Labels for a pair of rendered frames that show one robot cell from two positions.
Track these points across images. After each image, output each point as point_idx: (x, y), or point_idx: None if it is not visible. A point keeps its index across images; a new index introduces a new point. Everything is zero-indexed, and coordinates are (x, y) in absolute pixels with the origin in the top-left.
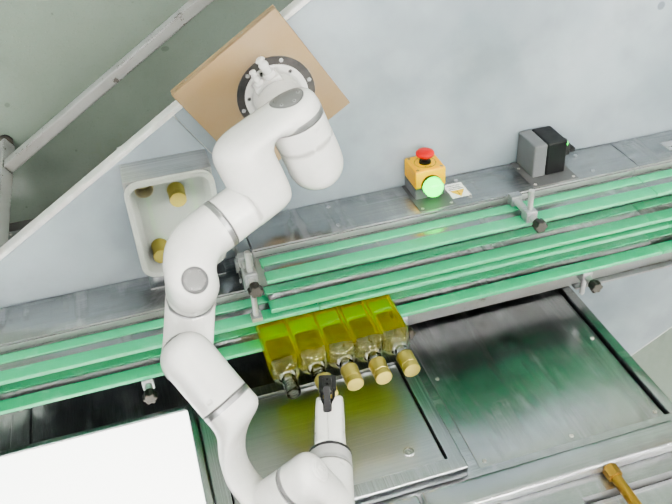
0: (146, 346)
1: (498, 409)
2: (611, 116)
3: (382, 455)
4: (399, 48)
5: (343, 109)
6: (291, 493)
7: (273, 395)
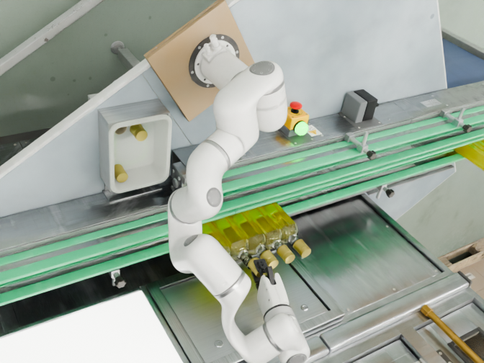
0: (119, 245)
1: (346, 275)
2: (395, 84)
3: None
4: (290, 33)
5: None
6: (279, 341)
7: None
